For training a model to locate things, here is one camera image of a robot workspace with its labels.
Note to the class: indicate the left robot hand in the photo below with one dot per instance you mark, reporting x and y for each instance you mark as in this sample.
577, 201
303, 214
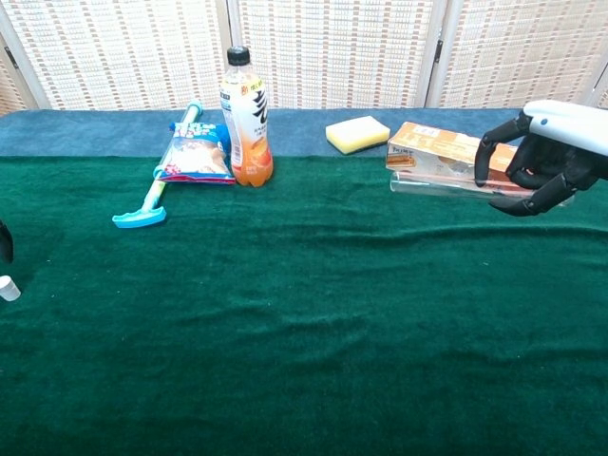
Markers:
5, 244

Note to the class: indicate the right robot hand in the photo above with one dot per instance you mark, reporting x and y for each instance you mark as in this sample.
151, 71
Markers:
560, 123

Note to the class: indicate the clear glass test tube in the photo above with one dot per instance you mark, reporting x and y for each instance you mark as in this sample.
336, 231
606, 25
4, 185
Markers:
427, 185

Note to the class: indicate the teal plastic hand pump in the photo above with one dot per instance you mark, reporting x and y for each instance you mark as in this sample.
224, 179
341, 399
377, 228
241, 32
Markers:
140, 217

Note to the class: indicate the bamboo folding screen panel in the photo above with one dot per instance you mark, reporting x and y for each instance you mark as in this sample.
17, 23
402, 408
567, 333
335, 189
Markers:
133, 52
513, 52
603, 92
342, 52
9, 95

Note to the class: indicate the orange cardboard box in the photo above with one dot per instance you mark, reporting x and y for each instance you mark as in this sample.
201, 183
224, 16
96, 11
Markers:
427, 147

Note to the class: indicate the blue table cover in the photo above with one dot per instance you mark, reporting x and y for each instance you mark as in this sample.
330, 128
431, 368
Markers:
95, 133

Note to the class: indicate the yellow sponge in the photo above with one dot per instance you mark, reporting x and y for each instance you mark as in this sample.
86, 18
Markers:
356, 133

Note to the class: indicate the blue snack chips bag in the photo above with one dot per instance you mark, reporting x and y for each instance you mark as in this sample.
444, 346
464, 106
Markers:
199, 157

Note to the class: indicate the orange drink bottle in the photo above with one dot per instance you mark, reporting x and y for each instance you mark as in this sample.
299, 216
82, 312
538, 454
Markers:
247, 142

